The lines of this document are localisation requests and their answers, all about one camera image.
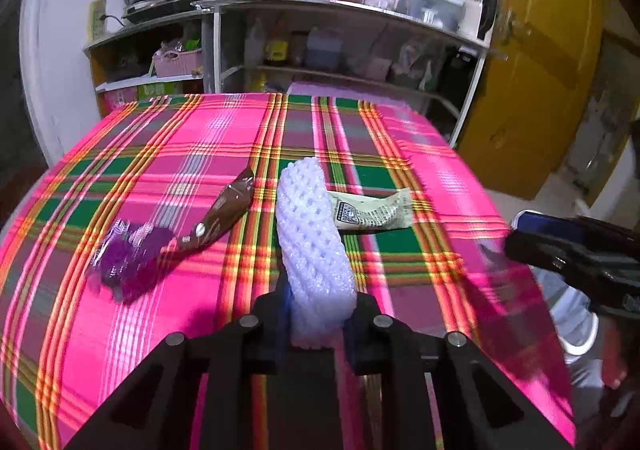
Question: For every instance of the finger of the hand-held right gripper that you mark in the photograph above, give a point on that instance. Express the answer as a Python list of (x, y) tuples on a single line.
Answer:
[(540, 250), (535, 221)]

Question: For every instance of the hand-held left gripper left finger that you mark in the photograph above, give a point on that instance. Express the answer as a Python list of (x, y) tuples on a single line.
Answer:
[(270, 330)]

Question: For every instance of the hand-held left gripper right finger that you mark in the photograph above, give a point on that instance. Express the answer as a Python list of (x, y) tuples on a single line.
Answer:
[(365, 335)]

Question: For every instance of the white round trash bin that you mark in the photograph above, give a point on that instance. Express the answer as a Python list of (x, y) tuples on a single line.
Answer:
[(580, 346)]

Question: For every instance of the white foam fruit net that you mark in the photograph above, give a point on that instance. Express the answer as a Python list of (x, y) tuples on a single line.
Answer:
[(310, 240)]

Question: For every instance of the person's right hand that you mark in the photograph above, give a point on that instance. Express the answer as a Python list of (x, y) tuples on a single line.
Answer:
[(615, 355)]

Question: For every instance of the pale green printed wrapper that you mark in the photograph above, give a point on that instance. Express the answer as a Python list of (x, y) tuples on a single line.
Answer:
[(370, 212)]

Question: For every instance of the brown glossy wrapper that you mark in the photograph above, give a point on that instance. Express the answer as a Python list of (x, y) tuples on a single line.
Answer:
[(220, 215)]

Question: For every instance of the yellow wooden door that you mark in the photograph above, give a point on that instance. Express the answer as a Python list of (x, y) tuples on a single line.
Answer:
[(530, 80)]

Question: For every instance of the purple plastic wrapper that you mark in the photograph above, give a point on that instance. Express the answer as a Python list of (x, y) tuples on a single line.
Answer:
[(130, 255)]

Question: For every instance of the crumpled plastic bags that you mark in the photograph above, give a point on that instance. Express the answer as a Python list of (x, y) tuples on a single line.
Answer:
[(415, 60)]

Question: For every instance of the pink plaid tablecloth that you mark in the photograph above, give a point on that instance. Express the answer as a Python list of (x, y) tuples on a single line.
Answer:
[(150, 155)]

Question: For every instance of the white and black kettle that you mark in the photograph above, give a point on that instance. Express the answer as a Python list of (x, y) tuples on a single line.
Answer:
[(470, 15)]

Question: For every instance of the pink plastic container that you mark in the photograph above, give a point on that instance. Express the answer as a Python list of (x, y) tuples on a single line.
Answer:
[(378, 67)]

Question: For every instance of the clear plastic container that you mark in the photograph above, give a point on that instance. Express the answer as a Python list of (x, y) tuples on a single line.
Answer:
[(430, 7)]

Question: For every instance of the small yellow bottle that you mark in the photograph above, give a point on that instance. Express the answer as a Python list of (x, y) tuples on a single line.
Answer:
[(259, 82)]

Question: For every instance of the green cardboard box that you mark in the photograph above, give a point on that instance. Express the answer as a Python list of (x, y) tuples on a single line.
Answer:
[(160, 90)]

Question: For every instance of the translucent plastic jug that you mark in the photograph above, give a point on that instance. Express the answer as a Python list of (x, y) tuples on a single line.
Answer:
[(324, 50)]

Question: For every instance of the pink cardboard box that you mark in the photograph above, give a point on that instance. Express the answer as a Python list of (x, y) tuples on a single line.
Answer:
[(117, 100)]

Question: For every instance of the dark sauce bottle yellow label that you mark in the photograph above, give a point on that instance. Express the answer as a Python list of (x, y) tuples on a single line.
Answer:
[(276, 50)]

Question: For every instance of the brown jar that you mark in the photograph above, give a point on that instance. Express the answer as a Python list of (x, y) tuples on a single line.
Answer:
[(298, 50)]

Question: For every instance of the pink plastic basket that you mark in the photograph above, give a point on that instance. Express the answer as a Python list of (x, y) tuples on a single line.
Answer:
[(175, 64)]

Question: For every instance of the white plastic bottle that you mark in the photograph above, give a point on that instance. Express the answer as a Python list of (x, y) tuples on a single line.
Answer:
[(254, 42)]

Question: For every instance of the white metal shelf rack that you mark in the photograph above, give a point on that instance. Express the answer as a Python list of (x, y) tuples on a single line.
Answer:
[(300, 4)]

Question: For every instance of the wooden kitchen shelf unit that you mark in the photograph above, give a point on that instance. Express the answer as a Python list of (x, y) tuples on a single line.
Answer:
[(145, 26)]

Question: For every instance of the black induction cooker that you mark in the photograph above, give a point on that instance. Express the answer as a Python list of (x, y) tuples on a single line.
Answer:
[(170, 6)]

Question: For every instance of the yellowed wall power strip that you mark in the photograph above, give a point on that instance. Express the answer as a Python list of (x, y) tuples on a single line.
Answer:
[(96, 20)]

